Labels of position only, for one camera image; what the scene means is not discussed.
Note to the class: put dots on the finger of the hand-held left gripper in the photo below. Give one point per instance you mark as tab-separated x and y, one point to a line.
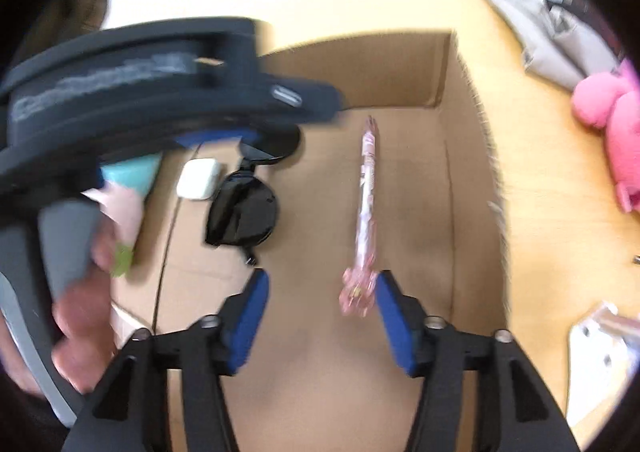
305	99
215	136

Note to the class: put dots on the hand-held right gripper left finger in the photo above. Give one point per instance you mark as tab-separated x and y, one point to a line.
250	322

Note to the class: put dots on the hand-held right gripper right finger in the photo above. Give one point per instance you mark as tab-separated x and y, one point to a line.
395	322

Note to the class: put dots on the white earbuds case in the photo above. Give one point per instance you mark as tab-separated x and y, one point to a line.
197	179

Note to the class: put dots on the black sunglasses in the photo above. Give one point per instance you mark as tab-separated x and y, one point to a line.
245	212

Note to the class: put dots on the brown cardboard box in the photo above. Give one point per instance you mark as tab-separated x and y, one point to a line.
310	232

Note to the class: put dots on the pink bear-topped pen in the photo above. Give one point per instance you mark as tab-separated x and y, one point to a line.
367	197

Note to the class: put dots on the person's left hand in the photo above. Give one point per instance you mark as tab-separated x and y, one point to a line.
80	317

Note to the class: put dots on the pastel blue pink plush toy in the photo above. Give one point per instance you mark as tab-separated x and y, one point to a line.
127	212

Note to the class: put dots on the white phone stand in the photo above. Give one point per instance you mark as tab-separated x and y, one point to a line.
595	357

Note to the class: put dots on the grey cloth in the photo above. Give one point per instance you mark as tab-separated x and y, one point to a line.
555	47

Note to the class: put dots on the pink plush bear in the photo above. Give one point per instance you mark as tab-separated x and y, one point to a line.
620	132

